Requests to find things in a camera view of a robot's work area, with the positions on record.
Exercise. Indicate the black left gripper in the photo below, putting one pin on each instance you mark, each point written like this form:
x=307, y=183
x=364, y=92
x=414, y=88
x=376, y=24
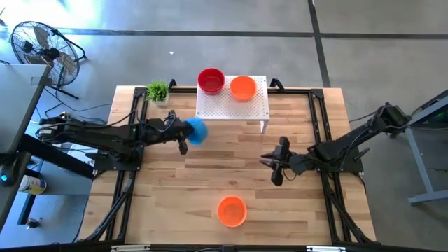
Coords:
x=173, y=130

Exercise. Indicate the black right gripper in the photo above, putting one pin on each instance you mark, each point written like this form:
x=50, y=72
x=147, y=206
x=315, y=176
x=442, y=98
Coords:
x=286, y=162

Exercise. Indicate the blue plastic mini bowl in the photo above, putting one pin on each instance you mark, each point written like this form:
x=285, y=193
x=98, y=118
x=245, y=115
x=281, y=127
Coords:
x=199, y=133

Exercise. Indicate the red plastic mini bowl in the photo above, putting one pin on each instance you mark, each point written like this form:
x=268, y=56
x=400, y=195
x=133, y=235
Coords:
x=211, y=81

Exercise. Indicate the orange plastic mini bowl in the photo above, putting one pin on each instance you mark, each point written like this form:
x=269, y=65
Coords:
x=232, y=211
x=243, y=88

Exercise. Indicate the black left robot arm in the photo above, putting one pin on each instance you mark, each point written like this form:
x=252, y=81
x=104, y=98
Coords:
x=105, y=136

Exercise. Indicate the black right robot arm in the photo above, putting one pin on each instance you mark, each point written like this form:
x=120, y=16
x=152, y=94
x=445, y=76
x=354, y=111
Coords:
x=350, y=143

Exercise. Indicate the small green potted plant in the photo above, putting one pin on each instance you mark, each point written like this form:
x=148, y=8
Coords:
x=157, y=91

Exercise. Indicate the white perforated metal shelf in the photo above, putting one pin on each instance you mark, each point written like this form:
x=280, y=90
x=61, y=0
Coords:
x=224, y=108

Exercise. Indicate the white paper sheet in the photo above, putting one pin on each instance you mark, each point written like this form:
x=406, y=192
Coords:
x=78, y=148

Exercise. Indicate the black desk base bar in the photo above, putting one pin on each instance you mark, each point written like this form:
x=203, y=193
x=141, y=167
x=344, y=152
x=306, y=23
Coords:
x=52, y=155

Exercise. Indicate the black floor fan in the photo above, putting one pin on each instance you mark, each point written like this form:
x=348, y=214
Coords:
x=50, y=53

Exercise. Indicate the white yellow can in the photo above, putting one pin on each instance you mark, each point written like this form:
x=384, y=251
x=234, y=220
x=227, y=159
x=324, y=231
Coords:
x=33, y=185

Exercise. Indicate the grey desk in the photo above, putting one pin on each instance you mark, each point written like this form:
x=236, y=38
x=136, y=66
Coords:
x=17, y=105

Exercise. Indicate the black caster wheel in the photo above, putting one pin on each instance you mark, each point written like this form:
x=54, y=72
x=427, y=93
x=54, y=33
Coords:
x=33, y=223

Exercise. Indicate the black curved bracket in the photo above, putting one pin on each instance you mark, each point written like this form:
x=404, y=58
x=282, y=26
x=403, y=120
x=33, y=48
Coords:
x=172, y=84
x=277, y=83

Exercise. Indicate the black aluminium table frame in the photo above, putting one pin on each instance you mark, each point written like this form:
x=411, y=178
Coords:
x=290, y=91

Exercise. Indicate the silver metal bracket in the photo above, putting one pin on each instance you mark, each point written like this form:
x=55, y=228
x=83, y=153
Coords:
x=130, y=248
x=325, y=249

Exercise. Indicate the grey table frame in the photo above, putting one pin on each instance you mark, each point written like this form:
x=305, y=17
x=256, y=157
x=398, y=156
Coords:
x=420, y=161

